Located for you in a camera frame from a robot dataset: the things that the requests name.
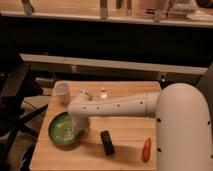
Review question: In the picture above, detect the green ceramic bowl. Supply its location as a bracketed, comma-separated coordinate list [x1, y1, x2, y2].
[48, 112, 84, 147]

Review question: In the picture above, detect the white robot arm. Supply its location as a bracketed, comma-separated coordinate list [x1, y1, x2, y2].
[68, 83, 213, 171]

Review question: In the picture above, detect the white paper cup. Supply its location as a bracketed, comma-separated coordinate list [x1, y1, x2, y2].
[54, 82, 70, 105]

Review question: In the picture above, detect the white tube bottle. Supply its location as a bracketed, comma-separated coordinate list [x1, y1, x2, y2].
[100, 87, 108, 100]

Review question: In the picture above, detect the black remote control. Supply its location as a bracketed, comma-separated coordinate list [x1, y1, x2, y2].
[100, 130, 115, 155]

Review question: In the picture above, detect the black office chair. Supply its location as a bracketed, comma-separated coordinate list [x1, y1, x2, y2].
[0, 13, 49, 160]

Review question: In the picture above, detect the orange carrot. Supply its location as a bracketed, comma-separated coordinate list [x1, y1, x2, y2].
[142, 138, 152, 162]

